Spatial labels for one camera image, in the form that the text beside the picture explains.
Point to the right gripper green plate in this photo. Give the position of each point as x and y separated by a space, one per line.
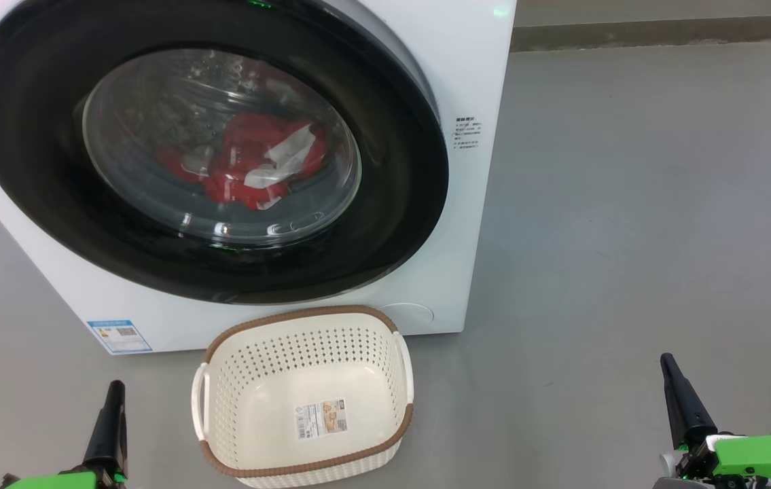
759 458

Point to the white washing machine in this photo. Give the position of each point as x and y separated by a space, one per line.
473 81

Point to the cream basket with brown rim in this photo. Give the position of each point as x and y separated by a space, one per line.
270 380

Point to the black round washer door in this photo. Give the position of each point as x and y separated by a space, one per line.
45 170

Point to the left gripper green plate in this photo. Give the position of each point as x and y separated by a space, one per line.
59 481

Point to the red and white laundry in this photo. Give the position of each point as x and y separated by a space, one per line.
249 146

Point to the blue energy label sticker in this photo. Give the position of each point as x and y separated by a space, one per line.
120 336

